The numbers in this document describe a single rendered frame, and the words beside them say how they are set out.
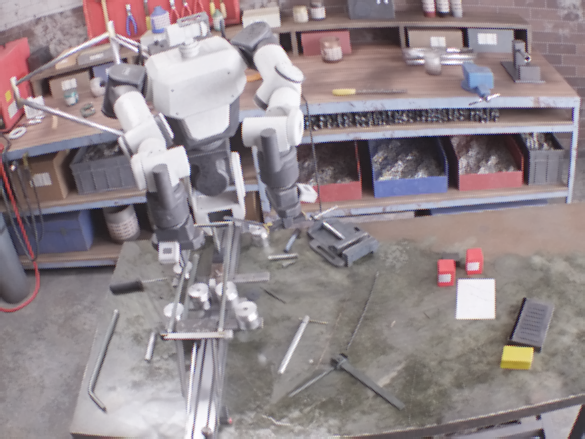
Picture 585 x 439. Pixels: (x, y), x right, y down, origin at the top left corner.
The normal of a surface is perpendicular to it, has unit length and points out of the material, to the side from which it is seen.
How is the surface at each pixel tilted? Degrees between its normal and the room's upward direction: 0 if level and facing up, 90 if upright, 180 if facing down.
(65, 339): 0
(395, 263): 0
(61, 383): 0
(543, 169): 90
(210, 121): 94
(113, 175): 90
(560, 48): 90
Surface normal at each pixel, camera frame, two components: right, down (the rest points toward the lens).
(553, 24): -0.04, 0.57
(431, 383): -0.14, -0.82
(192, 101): 0.36, 0.55
